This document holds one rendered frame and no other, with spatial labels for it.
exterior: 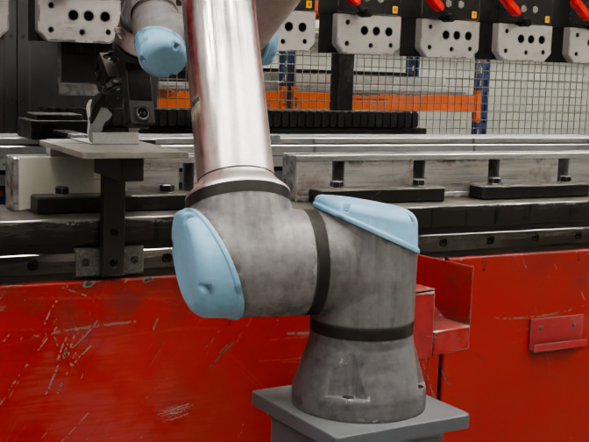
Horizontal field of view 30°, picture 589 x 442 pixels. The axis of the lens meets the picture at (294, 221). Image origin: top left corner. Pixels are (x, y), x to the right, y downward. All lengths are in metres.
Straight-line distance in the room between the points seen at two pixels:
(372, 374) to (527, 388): 1.33
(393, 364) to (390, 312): 0.06
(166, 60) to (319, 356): 0.64
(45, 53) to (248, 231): 1.49
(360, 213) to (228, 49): 0.24
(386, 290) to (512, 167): 1.37
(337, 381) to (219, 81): 0.35
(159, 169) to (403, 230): 0.98
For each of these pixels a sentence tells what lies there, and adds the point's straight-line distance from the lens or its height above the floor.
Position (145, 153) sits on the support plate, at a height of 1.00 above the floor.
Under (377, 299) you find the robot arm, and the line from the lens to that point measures 1.17.
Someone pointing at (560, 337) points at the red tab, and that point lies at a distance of 2.52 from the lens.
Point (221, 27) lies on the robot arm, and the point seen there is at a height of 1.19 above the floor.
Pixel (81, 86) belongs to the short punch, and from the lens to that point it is 2.06.
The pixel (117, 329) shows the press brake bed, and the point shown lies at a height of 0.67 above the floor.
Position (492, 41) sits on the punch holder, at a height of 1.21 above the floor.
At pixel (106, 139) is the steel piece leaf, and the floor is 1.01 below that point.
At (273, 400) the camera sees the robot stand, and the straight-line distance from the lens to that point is 1.25.
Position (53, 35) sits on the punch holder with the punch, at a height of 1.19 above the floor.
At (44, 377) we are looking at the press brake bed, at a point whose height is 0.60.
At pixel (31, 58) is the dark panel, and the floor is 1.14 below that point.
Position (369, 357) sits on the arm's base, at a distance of 1.18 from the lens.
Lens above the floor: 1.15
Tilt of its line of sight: 8 degrees down
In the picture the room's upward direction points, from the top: 2 degrees clockwise
